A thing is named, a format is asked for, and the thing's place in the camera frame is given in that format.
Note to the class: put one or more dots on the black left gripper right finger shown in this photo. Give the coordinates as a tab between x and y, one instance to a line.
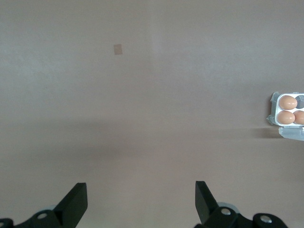
206	206

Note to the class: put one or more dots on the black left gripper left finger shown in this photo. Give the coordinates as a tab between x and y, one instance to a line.
71	204

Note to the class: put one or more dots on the clear plastic egg box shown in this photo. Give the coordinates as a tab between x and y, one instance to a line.
275	114

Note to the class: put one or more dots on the brown egg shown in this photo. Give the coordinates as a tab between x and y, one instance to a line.
287	102
300	117
286	117

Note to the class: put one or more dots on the brown tape patch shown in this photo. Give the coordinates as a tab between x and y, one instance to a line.
117	50

